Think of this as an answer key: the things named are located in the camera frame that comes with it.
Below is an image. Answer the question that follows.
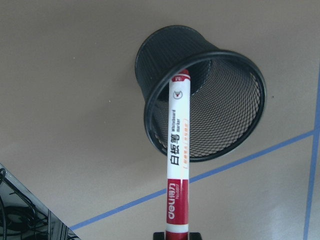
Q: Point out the black mesh cup left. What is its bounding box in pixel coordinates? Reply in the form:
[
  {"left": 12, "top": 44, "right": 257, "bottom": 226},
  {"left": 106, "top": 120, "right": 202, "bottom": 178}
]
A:
[{"left": 134, "top": 25, "right": 266, "bottom": 163}]

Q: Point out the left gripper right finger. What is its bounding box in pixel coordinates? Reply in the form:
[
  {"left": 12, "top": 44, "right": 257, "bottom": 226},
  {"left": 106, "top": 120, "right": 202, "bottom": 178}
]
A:
[{"left": 188, "top": 232, "right": 202, "bottom": 240}]

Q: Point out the red whiteboard marker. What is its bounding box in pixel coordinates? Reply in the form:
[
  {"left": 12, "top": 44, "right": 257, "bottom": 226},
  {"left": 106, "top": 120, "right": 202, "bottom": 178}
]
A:
[{"left": 164, "top": 69, "right": 191, "bottom": 240}]

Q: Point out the brown paper table mat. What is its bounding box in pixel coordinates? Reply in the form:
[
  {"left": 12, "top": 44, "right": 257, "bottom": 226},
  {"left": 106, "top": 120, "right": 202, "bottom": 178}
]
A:
[{"left": 0, "top": 0, "right": 320, "bottom": 240}]

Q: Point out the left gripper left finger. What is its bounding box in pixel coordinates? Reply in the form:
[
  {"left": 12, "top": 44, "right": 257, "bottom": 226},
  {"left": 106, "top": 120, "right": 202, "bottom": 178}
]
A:
[{"left": 153, "top": 232, "right": 165, "bottom": 240}]

